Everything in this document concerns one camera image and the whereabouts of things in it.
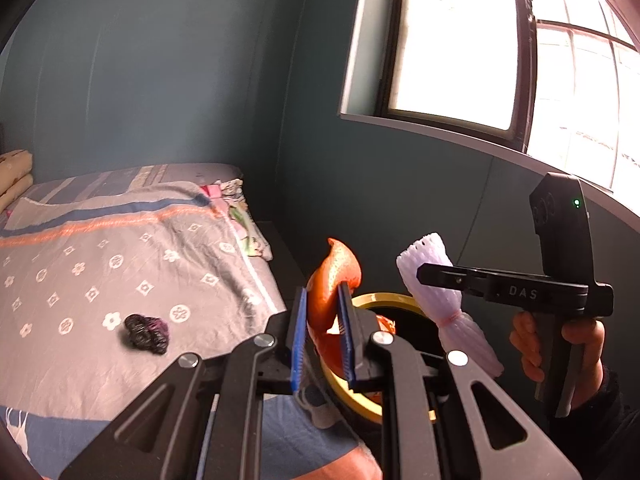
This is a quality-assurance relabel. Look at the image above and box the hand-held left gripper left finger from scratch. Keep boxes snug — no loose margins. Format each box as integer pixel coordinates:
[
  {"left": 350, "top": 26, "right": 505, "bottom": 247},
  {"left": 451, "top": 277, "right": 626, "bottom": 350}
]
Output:
[{"left": 59, "top": 286, "right": 308, "bottom": 480}]

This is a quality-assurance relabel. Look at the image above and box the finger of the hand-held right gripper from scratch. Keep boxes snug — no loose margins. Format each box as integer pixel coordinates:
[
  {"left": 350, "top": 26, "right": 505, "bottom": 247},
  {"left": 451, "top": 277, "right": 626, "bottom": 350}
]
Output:
[{"left": 416, "top": 262, "right": 490, "bottom": 302}]

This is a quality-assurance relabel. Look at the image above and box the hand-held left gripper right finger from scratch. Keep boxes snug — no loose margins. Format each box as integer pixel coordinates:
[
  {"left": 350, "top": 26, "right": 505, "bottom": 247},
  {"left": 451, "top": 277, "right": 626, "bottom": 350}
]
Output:
[{"left": 337, "top": 282, "right": 584, "bottom": 480}]

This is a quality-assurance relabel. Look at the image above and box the white foam net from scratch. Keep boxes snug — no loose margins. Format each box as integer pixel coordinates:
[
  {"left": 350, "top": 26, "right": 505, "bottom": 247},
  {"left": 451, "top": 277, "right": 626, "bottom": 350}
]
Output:
[{"left": 396, "top": 232, "right": 506, "bottom": 379}]

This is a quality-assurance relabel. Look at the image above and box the orange peel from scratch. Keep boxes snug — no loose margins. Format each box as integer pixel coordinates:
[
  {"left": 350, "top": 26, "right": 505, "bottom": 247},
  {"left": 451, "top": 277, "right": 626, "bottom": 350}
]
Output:
[{"left": 305, "top": 237, "right": 397, "bottom": 380}]

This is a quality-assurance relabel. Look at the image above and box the person's right forearm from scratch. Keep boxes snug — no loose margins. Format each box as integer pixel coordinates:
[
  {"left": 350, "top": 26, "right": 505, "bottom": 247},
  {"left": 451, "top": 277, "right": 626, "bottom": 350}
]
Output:
[{"left": 547, "top": 365, "right": 640, "bottom": 480}]

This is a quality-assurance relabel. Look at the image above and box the person's right hand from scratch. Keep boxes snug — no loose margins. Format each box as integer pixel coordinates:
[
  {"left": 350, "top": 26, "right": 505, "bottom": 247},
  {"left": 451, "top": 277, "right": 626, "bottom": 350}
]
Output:
[{"left": 509, "top": 311, "right": 607, "bottom": 410}]

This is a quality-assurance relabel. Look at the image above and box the floral bed sheet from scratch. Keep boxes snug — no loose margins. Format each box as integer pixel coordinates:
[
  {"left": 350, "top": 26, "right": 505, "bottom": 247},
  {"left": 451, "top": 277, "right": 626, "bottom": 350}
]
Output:
[{"left": 200, "top": 177, "right": 274, "bottom": 262}]

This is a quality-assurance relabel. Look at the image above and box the dark purple plastic bag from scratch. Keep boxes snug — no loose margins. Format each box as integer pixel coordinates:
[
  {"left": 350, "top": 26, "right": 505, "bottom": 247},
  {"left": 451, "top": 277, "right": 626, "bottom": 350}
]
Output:
[{"left": 123, "top": 313, "right": 171, "bottom": 356}]

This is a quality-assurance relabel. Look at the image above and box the grey printed blanket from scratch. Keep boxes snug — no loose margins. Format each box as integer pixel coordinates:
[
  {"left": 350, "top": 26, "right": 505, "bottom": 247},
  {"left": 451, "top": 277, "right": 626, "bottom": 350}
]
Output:
[{"left": 0, "top": 180, "right": 383, "bottom": 480}]

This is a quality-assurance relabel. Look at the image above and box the grey striped bed sheet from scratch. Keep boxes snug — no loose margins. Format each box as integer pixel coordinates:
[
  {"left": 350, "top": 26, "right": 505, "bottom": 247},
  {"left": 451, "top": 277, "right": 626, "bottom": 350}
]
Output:
[{"left": 27, "top": 162, "right": 246, "bottom": 202}]

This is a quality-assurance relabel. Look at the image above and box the beige patterned pillow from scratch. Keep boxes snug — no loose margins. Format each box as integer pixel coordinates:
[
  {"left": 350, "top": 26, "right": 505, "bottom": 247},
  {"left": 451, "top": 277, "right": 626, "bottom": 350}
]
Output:
[
  {"left": 0, "top": 149, "right": 34, "bottom": 181},
  {"left": 0, "top": 174, "right": 35, "bottom": 213}
]

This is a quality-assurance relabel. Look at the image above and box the window with dark frame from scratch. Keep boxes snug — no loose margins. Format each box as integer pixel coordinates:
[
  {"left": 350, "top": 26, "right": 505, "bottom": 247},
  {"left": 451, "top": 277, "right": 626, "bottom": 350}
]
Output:
[{"left": 339, "top": 0, "right": 640, "bottom": 203}]

